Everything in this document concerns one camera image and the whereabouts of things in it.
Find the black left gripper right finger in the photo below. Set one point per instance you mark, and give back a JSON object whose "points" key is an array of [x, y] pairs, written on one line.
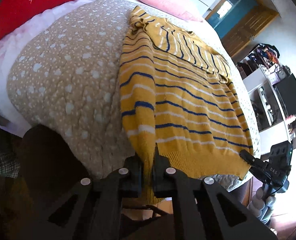
{"points": [[202, 208]]}

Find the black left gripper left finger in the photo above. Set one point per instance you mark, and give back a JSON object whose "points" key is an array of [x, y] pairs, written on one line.
{"points": [[93, 211]]}

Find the yellow striped knit sweater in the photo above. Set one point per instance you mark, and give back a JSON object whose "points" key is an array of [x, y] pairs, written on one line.
{"points": [[177, 98]]}

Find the cluttered clothes rack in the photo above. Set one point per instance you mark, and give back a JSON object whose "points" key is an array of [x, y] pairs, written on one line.
{"points": [[263, 55]]}

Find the white gloved right hand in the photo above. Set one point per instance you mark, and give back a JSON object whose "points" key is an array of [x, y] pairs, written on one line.
{"points": [[261, 209]]}

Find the white shelf unit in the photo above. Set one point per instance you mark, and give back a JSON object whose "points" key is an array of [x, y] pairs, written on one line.
{"points": [[274, 126]]}

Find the black television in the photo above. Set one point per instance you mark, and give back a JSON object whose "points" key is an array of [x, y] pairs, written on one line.
{"points": [[286, 90]]}

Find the beige dotted quilt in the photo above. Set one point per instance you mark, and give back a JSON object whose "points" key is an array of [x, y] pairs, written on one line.
{"points": [[67, 79]]}

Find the teal wooden door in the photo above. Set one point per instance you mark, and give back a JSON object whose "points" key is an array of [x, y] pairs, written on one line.
{"points": [[238, 22]]}

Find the pink pillow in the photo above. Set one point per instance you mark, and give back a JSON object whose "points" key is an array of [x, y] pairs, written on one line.
{"points": [[183, 9]]}

